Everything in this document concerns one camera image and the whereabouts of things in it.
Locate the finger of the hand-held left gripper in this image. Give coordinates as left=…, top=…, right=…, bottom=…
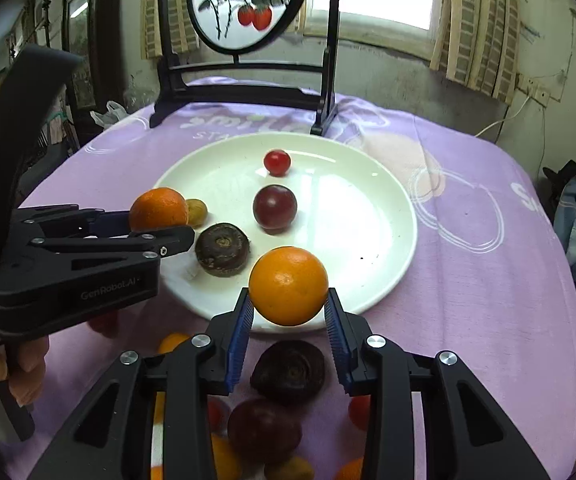
left=12, top=204, right=132, bottom=241
left=28, top=225, right=195, bottom=281

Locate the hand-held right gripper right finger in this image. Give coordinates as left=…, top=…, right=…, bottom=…
left=324, top=287, right=551, bottom=480

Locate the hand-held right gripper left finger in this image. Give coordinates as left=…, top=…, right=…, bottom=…
left=27, top=287, right=256, bottom=480

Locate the small orange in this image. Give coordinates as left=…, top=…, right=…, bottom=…
left=157, top=332, right=191, bottom=356
left=210, top=435, right=243, bottom=480
left=335, top=457, right=366, bottom=480

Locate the large orange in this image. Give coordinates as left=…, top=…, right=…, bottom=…
left=249, top=246, right=329, bottom=327

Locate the dark red plum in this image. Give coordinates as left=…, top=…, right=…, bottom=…
left=253, top=184, right=298, bottom=232
left=227, top=397, right=303, bottom=465

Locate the white oval plate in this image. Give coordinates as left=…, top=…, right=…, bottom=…
left=153, top=132, right=418, bottom=335

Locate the small yellow fruit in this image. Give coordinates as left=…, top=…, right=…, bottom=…
left=184, top=199, right=208, bottom=228
left=264, top=456, right=315, bottom=480

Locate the person's left hand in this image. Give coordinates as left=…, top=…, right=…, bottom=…
left=0, top=332, right=50, bottom=407

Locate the red cherry tomato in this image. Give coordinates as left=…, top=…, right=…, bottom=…
left=263, top=149, right=292, bottom=177
left=207, top=396, right=231, bottom=436
left=88, top=310, right=119, bottom=338

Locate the white plastic bag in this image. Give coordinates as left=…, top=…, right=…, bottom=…
left=90, top=101, right=129, bottom=128

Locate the purple printed blanket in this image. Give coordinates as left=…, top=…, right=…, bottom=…
left=0, top=76, right=576, bottom=480

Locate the dark wooden cabinet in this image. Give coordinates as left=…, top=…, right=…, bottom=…
left=63, top=0, right=124, bottom=111

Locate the checked beige curtain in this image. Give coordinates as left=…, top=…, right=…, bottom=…
left=430, top=0, right=521, bottom=106
left=140, top=0, right=201, bottom=58

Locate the white power strip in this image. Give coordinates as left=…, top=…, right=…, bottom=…
left=518, top=76, right=551, bottom=107

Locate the white cable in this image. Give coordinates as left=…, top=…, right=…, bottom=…
left=473, top=92, right=531, bottom=138

